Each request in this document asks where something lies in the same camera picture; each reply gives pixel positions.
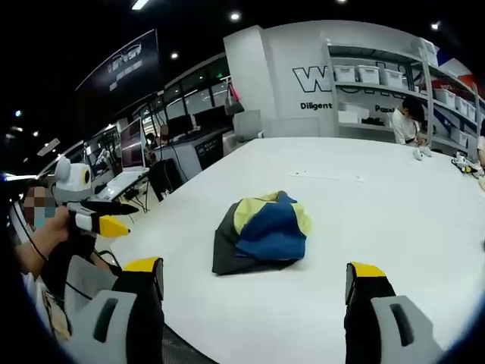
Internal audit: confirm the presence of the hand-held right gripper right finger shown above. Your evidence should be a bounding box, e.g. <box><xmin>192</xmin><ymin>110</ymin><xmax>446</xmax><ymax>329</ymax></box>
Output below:
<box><xmin>343</xmin><ymin>261</ymin><xmax>445</xmax><ymax>364</ymax></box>

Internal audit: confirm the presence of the blue yellow grey garment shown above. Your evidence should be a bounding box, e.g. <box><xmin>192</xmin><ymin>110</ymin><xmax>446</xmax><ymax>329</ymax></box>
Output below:
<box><xmin>211</xmin><ymin>190</ymin><xmax>314</xmax><ymax>276</ymax></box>

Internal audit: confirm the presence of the computer monitor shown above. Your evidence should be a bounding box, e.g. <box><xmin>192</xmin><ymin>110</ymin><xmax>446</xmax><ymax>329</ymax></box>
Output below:
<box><xmin>119</xmin><ymin>117</ymin><xmax>148</xmax><ymax>170</ymax></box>

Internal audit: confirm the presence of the grey metal shelf rack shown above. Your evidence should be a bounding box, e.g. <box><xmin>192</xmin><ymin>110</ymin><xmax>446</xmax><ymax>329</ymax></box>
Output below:
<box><xmin>324</xmin><ymin>36</ymin><xmax>485</xmax><ymax>153</ymax></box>

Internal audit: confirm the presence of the black office chair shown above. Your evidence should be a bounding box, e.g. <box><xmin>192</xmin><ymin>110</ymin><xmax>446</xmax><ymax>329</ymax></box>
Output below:
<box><xmin>148</xmin><ymin>158</ymin><xmax>184</xmax><ymax>202</ymax></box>

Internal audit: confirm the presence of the black wide monitor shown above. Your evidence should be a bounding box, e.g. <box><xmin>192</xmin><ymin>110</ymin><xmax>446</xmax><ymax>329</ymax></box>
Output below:
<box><xmin>165</xmin><ymin>105</ymin><xmax>228</xmax><ymax>134</ymax></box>

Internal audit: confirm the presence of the black hanging banner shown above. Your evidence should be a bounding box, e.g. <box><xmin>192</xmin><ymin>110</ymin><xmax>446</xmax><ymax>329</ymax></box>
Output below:
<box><xmin>73</xmin><ymin>28</ymin><xmax>164</xmax><ymax>128</ymax></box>

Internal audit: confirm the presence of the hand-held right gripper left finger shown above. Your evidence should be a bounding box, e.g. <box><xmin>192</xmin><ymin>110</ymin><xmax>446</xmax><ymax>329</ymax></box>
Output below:
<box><xmin>62</xmin><ymin>256</ymin><xmax>166</xmax><ymax>364</ymax></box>

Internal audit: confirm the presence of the white and yellow gadget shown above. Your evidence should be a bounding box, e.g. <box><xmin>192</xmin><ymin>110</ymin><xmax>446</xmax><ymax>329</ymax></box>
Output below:
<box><xmin>451</xmin><ymin>151</ymin><xmax>485</xmax><ymax>180</ymax></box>

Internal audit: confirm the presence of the row of white storage boxes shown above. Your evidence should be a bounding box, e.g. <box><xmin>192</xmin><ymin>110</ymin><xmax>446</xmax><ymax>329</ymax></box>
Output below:
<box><xmin>332</xmin><ymin>63</ymin><xmax>479</xmax><ymax>147</ymax></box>

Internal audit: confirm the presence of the black cable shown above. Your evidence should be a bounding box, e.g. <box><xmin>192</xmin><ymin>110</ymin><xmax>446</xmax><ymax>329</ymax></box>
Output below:
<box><xmin>92</xmin><ymin>248</ymin><xmax>123</xmax><ymax>275</ymax></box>

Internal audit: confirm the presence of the person's left hand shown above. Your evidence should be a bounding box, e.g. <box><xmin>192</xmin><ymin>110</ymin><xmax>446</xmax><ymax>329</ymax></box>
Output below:
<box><xmin>47</xmin><ymin>206</ymin><xmax>74</xmax><ymax>244</ymax></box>

